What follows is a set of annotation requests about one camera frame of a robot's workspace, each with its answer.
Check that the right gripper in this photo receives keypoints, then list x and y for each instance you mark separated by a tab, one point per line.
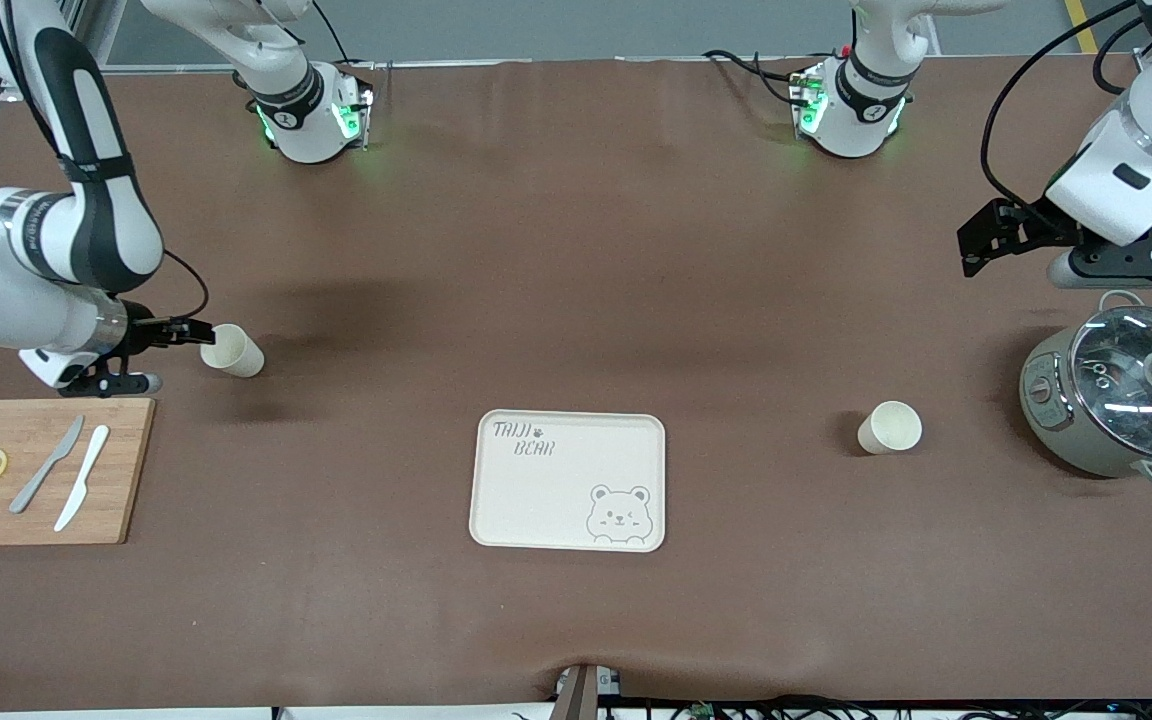
140	333

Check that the aluminium frame post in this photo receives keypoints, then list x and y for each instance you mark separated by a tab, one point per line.
86	20

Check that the grey-green electric pot body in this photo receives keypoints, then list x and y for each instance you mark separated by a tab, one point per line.
1051	410

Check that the grey plastic knife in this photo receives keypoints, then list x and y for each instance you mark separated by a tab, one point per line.
48	465

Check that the glass pot lid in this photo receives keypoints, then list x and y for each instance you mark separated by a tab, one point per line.
1136	385

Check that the cream bear print tray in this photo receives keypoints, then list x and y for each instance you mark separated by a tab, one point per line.
546	500

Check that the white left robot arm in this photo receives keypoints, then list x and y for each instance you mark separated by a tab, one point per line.
861	110

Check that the camera mount at table edge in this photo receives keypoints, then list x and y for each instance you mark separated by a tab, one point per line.
581	692

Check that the wooden cutting board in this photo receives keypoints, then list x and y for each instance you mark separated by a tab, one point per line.
126	480

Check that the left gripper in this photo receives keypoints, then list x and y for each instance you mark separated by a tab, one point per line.
1034	226

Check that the white IKEA cup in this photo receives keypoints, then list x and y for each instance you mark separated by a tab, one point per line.
236	352
891	428

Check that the white plastic knife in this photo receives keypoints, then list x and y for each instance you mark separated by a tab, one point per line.
83	475

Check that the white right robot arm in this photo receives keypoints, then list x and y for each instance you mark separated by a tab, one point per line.
36	320

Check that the green terminal connector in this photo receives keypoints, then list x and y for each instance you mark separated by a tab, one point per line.
703	712

